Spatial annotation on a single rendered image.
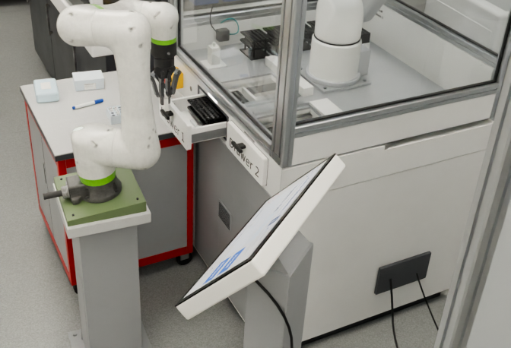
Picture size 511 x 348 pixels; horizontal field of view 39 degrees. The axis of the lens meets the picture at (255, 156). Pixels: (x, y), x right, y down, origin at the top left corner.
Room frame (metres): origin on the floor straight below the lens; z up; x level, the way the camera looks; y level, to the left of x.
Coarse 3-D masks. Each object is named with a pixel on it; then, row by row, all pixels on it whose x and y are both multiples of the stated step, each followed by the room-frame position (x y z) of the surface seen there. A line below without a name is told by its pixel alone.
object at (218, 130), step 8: (184, 96) 2.53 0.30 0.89; (192, 96) 2.54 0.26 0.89; (200, 96) 2.56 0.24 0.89; (176, 104) 2.51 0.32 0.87; (184, 104) 2.52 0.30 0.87; (184, 112) 2.51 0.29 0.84; (192, 128) 2.29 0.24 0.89; (200, 128) 2.30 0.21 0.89; (208, 128) 2.31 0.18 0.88; (216, 128) 2.33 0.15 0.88; (224, 128) 2.34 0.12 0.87; (192, 136) 2.28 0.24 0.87; (200, 136) 2.29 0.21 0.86; (208, 136) 2.31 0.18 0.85; (216, 136) 2.33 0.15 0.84; (224, 136) 2.35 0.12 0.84
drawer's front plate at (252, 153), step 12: (228, 132) 2.29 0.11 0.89; (240, 132) 2.22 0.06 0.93; (228, 144) 2.28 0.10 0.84; (252, 144) 2.14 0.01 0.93; (240, 156) 2.20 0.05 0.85; (252, 156) 2.12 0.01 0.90; (264, 156) 2.07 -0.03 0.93; (252, 168) 2.11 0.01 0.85; (264, 168) 2.05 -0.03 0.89; (264, 180) 2.05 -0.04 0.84
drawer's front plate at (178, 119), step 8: (160, 104) 2.48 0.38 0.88; (168, 104) 2.41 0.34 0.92; (160, 112) 2.49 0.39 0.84; (176, 112) 2.34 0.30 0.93; (168, 120) 2.41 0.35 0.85; (176, 120) 2.34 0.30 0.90; (184, 120) 2.28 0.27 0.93; (176, 128) 2.34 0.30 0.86; (184, 128) 2.27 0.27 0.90; (176, 136) 2.34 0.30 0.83; (184, 136) 2.27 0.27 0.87; (184, 144) 2.27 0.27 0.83
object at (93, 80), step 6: (78, 72) 2.86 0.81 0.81; (84, 72) 2.86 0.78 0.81; (90, 72) 2.86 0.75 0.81; (96, 72) 2.87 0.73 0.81; (78, 78) 2.80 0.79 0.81; (84, 78) 2.80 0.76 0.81; (90, 78) 2.81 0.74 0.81; (96, 78) 2.81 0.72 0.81; (102, 78) 2.82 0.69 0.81; (78, 84) 2.78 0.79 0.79; (84, 84) 2.79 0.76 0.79; (90, 84) 2.80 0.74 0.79; (96, 84) 2.81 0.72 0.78; (102, 84) 2.82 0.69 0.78; (78, 90) 2.78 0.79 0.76
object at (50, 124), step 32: (32, 96) 2.70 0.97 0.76; (64, 96) 2.72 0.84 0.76; (96, 96) 2.74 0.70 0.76; (32, 128) 2.71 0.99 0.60; (64, 128) 2.45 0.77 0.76; (160, 128) 2.50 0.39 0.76; (64, 160) 2.28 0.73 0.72; (160, 160) 2.47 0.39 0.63; (192, 160) 2.54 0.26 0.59; (160, 192) 2.47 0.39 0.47; (192, 192) 2.54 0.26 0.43; (160, 224) 2.47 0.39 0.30; (192, 224) 2.54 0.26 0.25; (64, 256) 2.36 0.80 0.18; (160, 256) 2.46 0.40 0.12
